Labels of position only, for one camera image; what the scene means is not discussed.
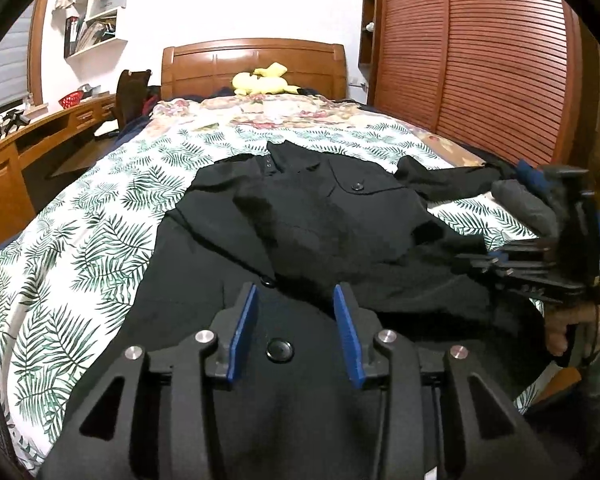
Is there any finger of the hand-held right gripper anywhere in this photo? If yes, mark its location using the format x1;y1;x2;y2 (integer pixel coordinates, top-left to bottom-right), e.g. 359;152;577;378
455;240;561;273
490;266;561;302

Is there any wooden window frame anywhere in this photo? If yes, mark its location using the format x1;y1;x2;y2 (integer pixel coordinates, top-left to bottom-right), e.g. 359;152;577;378
27;0;53;106

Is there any leaf-print bed sheet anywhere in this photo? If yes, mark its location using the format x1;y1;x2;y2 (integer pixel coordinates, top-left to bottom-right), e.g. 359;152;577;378
0;122;546;476

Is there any yellow plush toy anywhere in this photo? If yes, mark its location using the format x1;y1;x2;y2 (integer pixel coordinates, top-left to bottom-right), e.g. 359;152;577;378
231;62;301;96

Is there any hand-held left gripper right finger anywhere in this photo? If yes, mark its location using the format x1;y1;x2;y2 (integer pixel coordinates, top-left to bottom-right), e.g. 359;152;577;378
332;282;581;480

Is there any navy blue bedcover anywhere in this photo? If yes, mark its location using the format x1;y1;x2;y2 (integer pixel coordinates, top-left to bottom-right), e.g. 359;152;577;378
116;110;153;153

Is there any grey window shutter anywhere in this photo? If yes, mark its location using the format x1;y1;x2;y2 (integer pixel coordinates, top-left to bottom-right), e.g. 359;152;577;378
0;10;33;116

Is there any person's right hand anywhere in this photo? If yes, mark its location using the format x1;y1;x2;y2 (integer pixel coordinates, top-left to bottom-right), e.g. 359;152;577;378
544;304;600;358

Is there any black gadget pile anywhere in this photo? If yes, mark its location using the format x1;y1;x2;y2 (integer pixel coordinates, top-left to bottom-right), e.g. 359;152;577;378
0;109;31;145

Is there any black coat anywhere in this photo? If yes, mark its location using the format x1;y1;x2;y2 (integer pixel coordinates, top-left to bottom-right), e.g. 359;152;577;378
40;141;556;480

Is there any wooden louvered wardrobe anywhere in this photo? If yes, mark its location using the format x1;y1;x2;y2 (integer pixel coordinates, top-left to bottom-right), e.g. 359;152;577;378
358;0;600;181

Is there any grey cloth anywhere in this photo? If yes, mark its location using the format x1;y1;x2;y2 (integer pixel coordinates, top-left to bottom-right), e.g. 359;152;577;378
491;179;563;241

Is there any floral blanket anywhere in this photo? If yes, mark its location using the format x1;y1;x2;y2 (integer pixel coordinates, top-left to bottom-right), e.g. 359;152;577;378
145;96;486;168

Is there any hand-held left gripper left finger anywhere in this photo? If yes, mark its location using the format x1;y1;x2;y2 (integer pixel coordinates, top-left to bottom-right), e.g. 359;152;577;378
37;282;261;480

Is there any wooden desk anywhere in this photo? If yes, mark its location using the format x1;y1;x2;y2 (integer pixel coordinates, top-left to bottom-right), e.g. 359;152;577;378
0;92;118;256

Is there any blue cloth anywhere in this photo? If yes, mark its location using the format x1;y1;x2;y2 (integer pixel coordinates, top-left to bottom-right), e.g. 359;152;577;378
516;159;551;196

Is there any white wall shelf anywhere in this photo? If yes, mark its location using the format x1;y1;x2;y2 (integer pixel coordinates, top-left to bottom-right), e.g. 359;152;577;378
52;0;131;58

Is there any wooden headboard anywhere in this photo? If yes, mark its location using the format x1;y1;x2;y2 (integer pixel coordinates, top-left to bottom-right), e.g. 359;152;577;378
161;38;348;102

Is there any dark brown chair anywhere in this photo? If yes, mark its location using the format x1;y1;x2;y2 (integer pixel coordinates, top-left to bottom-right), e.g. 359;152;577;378
116;69;153;128

